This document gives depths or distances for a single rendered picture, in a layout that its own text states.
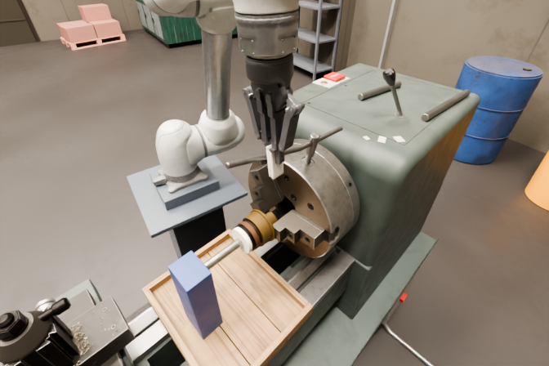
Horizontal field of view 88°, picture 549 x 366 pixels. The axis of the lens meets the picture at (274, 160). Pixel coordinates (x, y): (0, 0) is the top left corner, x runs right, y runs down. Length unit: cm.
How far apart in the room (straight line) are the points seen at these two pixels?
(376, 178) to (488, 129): 242
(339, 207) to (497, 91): 241
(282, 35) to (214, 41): 63
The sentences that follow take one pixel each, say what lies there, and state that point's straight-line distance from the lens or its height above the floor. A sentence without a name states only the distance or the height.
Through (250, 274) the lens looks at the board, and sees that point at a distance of 91.
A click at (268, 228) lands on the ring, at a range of 72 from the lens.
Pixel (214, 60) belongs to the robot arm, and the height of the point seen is 134.
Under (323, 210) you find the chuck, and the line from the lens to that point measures 68.
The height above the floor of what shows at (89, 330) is 102.
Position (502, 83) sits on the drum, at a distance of 296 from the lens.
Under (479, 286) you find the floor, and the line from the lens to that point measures 228.
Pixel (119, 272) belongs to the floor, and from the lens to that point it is 218.
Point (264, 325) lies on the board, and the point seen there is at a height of 89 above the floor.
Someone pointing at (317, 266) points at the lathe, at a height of 85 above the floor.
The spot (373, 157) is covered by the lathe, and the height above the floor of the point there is 124.
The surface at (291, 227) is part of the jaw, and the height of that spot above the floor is 110.
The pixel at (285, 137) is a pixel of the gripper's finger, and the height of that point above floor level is 140.
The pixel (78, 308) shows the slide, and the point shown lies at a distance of 89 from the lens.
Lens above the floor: 166
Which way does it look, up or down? 37 degrees down
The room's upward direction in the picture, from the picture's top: straight up
